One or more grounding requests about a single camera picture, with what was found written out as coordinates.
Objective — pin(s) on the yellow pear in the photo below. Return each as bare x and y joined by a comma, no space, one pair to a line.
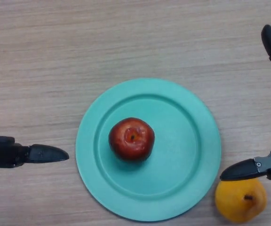
239,204

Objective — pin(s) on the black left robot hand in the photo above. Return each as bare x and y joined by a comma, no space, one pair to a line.
3,153

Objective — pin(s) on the red apple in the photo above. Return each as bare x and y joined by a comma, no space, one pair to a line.
132,139

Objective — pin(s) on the green round plate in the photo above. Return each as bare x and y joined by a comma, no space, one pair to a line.
177,160

